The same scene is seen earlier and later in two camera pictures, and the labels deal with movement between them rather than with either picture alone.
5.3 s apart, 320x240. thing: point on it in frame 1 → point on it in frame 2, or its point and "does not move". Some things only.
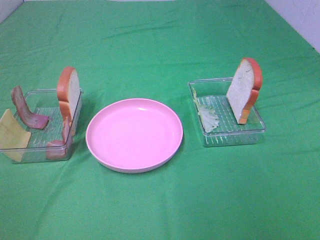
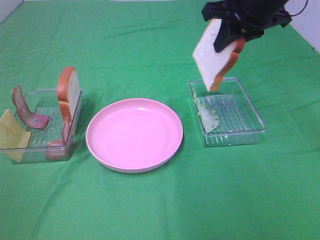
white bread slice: (243, 92) → (213, 65)
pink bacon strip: (57, 150) does not move
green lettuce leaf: (206, 113) does not move
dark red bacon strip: (25, 114) does not move
